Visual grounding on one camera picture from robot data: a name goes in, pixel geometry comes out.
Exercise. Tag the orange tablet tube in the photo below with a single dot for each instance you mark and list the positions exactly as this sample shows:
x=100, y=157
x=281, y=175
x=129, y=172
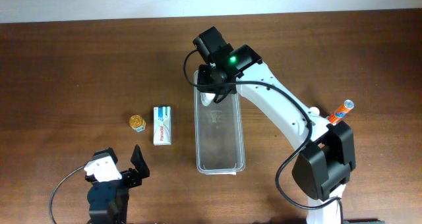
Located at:
x=341, y=112

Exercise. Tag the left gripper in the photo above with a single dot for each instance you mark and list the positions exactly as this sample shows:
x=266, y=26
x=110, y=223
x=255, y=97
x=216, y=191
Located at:
x=128, y=176

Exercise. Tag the clear plastic container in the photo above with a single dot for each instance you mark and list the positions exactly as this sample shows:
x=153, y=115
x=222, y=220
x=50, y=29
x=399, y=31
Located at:
x=219, y=136

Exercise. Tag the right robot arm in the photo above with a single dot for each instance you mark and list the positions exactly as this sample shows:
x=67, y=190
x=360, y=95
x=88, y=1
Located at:
x=324, y=151

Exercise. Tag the white spray bottle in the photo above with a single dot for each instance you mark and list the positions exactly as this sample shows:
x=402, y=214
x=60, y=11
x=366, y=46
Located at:
x=207, y=98

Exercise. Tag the small gold lid jar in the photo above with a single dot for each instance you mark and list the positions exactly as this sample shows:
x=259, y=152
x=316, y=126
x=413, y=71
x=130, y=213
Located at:
x=137, y=123

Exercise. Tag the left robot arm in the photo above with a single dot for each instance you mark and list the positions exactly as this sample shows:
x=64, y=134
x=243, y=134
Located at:
x=109, y=194

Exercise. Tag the white Panadol box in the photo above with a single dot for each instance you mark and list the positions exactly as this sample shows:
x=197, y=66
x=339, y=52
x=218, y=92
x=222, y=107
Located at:
x=162, y=126

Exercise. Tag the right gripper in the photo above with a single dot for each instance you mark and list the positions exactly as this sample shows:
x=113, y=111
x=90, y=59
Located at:
x=207, y=78

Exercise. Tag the dark bottle white cap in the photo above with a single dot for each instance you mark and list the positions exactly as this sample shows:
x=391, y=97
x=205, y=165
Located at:
x=314, y=110

